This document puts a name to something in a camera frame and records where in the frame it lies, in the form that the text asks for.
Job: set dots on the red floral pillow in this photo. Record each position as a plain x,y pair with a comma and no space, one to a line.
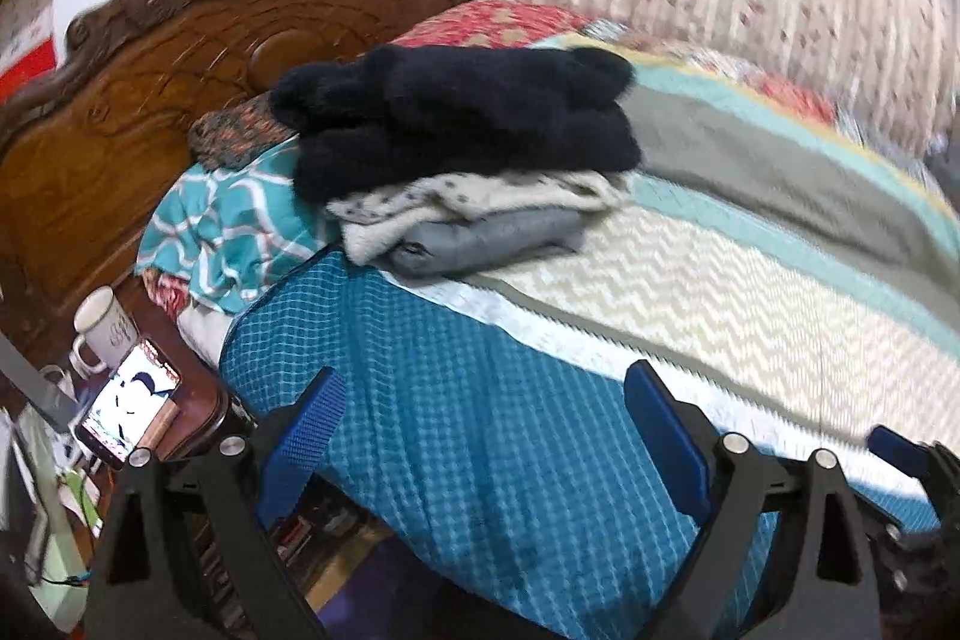
493,24

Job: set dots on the striped patterned bedspread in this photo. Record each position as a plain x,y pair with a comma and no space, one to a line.
797,286

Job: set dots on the smartphone with lit screen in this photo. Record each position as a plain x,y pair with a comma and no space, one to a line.
117,417

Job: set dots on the white dotted folded garment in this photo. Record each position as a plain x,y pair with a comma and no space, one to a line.
374,222

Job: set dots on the white ceramic mug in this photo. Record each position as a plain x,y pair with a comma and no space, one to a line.
105,333

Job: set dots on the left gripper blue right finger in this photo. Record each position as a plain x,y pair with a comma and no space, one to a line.
677,436

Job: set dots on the dark navy fleece garment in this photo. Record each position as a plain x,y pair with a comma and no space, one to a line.
401,113

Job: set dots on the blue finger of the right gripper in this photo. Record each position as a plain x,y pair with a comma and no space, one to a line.
905,456

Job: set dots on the wooden bedside table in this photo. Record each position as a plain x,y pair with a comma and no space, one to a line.
199,405

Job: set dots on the grey folded garment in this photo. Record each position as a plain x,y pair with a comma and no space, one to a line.
444,249

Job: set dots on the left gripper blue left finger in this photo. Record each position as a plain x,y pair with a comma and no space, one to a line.
296,438

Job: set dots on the dark floral pillow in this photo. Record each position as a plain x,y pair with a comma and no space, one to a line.
232,138

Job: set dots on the teal white patterned blanket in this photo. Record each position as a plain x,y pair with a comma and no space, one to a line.
229,235

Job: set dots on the carved wooden headboard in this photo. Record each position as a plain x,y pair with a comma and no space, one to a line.
90,148

